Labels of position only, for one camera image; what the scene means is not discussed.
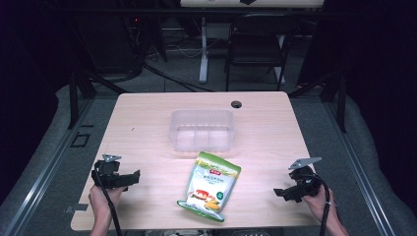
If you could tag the person's left hand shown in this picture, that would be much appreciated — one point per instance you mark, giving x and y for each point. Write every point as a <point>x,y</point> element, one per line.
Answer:
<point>103,198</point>

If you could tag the green and white snack bag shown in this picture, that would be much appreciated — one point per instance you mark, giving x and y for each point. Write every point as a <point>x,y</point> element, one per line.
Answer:
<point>209,188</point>

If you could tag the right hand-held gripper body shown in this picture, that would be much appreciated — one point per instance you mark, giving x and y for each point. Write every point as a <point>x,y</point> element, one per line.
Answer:
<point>305,180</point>

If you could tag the black folding chair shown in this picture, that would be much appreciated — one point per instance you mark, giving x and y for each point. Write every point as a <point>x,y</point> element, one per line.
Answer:
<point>259,49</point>

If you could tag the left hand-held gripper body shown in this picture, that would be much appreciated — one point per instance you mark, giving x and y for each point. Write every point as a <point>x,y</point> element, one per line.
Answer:
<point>109,173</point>

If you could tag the person's right hand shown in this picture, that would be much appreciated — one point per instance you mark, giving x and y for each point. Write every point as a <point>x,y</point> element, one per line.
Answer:
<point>316,201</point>

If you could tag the black metal stand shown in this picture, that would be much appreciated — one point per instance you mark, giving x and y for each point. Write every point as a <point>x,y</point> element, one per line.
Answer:
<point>78,91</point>
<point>337,95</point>

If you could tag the white desk leg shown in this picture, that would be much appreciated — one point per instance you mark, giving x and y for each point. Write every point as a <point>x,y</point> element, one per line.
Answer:
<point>204,52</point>

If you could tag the grey tape piece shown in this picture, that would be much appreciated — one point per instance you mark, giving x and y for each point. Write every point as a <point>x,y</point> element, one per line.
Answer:
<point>77,207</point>

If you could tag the clear plastic container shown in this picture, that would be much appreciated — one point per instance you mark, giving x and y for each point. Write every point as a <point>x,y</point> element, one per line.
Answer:
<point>201,131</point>

